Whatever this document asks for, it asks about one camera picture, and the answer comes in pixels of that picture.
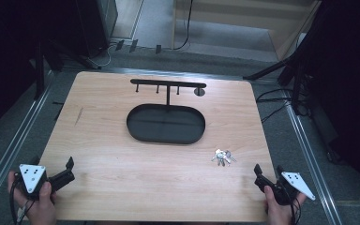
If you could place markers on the light wooden furniture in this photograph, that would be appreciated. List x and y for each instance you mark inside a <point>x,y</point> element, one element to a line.
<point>247,18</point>

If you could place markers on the dark cabinet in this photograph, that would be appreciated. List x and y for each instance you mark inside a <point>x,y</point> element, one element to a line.
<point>98,23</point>

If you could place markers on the person's right hand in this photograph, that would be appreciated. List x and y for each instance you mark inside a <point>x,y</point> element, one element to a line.
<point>278,211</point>

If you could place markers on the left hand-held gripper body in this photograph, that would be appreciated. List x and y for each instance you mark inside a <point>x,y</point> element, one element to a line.
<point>33,179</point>

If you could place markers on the black key holder stand with tray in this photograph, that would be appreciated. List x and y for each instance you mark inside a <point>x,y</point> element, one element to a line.
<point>166,123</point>

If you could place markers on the bunch of silver keys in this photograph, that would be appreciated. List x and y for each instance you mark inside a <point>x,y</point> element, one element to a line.
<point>222,157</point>

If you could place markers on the metal floor rail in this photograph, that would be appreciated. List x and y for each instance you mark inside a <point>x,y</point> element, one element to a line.
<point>312,162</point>
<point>12,146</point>

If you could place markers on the person's left hand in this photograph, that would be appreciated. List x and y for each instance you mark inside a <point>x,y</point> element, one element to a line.
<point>40,207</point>

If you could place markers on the black metal stand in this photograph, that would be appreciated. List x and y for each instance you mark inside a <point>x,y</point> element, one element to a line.
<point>289,70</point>
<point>40,65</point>

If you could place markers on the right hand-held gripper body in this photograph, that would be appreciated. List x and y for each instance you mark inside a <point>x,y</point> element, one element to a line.
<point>289,184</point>

